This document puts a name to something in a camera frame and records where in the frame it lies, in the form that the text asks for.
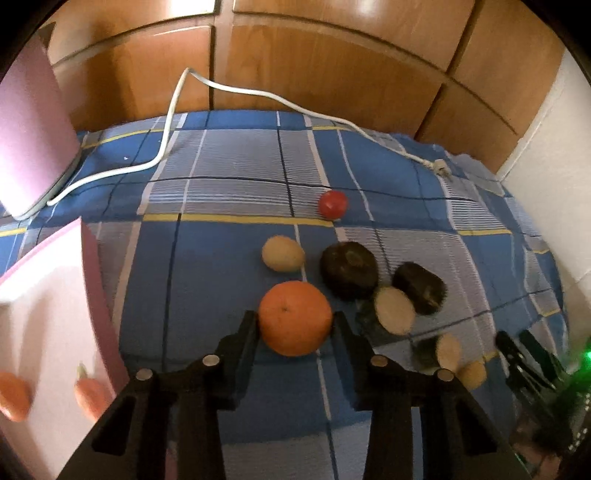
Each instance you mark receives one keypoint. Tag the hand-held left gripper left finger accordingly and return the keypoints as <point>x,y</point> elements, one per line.
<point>249,342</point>

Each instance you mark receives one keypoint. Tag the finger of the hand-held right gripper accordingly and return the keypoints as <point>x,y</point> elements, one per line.
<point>510,355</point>
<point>540,353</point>

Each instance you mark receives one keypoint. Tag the orange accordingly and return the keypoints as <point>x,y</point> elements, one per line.
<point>295,318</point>

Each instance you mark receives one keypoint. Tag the dark round avocado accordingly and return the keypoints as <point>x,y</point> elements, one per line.
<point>348,270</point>

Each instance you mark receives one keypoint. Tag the red tomato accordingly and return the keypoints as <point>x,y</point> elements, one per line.
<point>333,205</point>

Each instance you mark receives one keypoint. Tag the pink storage box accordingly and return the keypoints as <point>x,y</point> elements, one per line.
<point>46,286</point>

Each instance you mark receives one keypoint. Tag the orange carrot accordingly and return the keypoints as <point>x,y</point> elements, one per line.
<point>14,397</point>
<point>92,394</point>

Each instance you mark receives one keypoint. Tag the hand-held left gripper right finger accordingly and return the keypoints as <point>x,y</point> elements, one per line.
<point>340,342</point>

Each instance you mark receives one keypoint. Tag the small pale vegetable piece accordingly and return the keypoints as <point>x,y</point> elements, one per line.
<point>473,374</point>

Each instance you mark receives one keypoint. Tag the yellowish potato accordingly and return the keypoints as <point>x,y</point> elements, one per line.
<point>282,254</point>

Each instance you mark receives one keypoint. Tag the dark cut vegetable piece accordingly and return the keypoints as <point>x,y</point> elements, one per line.
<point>420,286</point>
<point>447,353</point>
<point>393,310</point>

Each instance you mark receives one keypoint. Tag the wooden wardrobe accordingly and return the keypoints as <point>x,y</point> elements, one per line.
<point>323,69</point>

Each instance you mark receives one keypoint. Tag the blue plaid bedsheet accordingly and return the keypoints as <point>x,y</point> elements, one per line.
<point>221,258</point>

